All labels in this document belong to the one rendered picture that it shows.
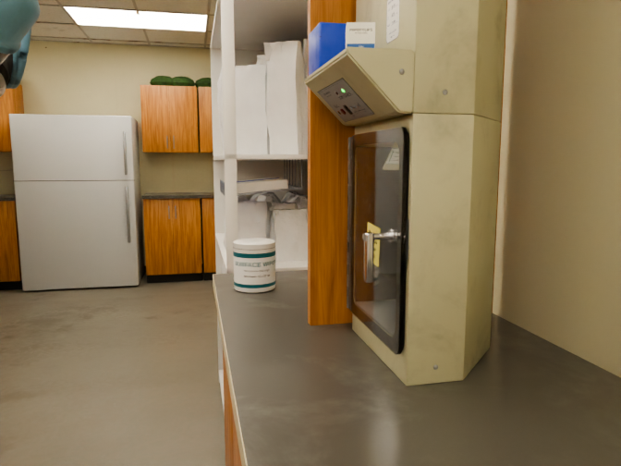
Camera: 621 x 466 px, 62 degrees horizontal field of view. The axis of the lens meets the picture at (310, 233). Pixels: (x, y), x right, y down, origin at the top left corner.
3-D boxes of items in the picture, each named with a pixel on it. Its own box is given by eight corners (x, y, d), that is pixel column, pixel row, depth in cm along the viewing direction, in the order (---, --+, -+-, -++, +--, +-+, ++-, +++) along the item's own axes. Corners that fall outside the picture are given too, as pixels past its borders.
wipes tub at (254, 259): (272, 282, 170) (272, 237, 168) (278, 291, 157) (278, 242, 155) (232, 284, 167) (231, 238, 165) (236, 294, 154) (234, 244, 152)
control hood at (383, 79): (354, 126, 116) (354, 79, 114) (414, 113, 84) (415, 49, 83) (303, 125, 113) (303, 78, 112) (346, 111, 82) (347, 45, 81)
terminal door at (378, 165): (352, 310, 120) (354, 135, 115) (402, 357, 91) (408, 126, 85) (348, 310, 120) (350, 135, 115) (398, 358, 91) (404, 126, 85)
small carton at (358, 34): (372, 63, 95) (372, 29, 94) (374, 57, 90) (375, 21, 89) (345, 63, 95) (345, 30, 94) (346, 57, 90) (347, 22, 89)
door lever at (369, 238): (394, 282, 92) (388, 279, 95) (395, 229, 91) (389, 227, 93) (364, 284, 91) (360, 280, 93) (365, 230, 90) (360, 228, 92)
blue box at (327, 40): (352, 79, 113) (353, 36, 112) (368, 71, 103) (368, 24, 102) (308, 77, 111) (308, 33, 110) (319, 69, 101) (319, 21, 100)
